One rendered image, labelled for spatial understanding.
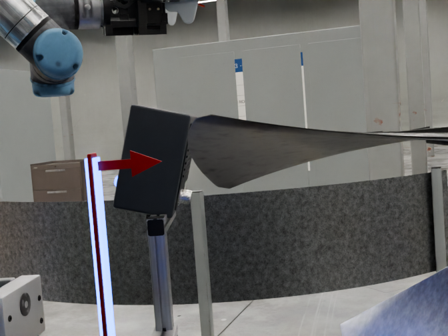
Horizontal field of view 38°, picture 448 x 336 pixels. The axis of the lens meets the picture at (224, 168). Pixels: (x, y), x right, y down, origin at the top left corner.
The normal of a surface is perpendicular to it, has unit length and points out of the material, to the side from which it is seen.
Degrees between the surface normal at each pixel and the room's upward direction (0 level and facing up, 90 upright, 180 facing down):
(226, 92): 90
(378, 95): 90
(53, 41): 90
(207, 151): 162
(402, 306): 55
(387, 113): 90
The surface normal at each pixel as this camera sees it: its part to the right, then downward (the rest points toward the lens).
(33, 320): 0.99, -0.07
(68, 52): 0.33, 0.04
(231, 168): 0.13, 0.94
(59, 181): -0.27, 0.09
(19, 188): 0.94, -0.05
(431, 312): -0.71, -0.48
